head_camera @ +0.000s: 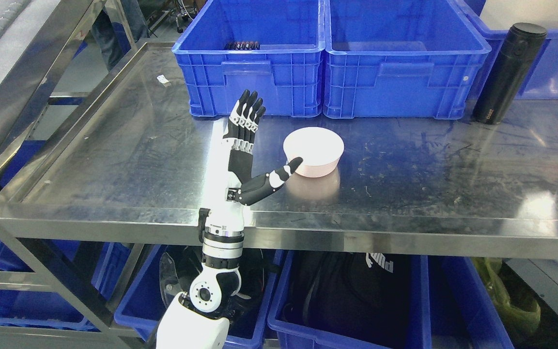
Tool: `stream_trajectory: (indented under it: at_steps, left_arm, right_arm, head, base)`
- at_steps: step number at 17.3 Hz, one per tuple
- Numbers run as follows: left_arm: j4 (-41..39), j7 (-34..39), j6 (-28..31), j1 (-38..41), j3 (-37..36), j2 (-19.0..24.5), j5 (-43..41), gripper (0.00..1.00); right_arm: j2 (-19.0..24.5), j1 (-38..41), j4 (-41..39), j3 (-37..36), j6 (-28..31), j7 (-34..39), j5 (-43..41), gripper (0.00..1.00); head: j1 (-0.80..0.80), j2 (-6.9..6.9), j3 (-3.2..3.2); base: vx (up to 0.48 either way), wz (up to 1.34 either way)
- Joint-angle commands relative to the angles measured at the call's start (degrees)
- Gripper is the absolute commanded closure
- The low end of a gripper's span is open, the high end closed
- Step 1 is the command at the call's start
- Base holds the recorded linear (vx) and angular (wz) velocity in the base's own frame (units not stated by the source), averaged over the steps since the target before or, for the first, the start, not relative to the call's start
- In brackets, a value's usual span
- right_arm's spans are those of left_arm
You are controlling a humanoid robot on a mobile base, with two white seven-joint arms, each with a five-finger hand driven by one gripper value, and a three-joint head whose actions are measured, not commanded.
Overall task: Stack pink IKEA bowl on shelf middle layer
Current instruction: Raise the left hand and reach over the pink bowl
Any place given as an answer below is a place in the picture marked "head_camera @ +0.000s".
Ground blue crate with black items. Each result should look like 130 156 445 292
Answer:
172 0 325 118

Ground stainless steel table frame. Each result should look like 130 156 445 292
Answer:
0 42 558 314

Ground black thermos bottle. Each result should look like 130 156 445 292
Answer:
472 22 548 125

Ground blue bin with black bag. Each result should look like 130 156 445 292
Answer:
267 251 433 349

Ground blue crate far right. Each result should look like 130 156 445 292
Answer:
456 0 558 100

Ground empty blue crate on table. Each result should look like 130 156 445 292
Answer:
323 0 491 121

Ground small white paper scrap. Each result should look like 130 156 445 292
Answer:
156 75 171 87

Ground black bag with white logo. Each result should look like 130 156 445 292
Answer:
282 251 412 349

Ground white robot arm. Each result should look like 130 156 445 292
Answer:
155 202 244 349

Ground blue bin with black helmet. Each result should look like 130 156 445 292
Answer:
114 245 286 349

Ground green plastic bag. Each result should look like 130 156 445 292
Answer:
471 257 541 349

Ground pink plastic bowl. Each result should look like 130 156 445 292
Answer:
283 127 345 177

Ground black markers row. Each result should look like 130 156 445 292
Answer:
224 41 261 50

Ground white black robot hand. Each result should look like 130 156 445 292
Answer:
223 89 304 206

